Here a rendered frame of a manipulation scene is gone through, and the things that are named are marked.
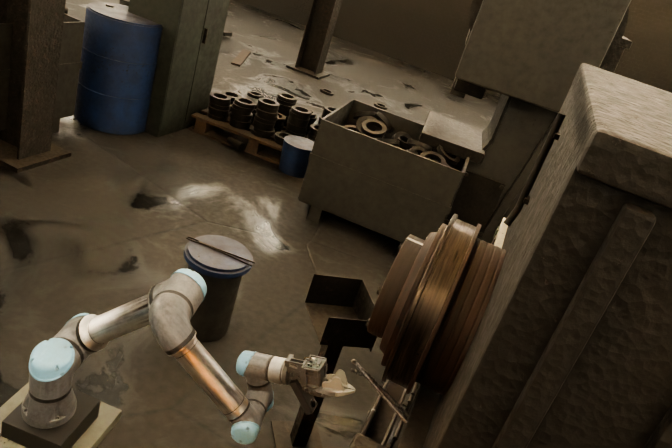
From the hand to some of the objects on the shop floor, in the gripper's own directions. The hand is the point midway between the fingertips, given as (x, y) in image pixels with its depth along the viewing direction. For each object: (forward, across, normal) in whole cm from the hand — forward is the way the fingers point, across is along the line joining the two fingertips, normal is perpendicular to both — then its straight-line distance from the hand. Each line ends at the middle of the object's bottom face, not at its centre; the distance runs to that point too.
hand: (350, 392), depth 170 cm
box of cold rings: (-78, +277, +53) cm, 293 cm away
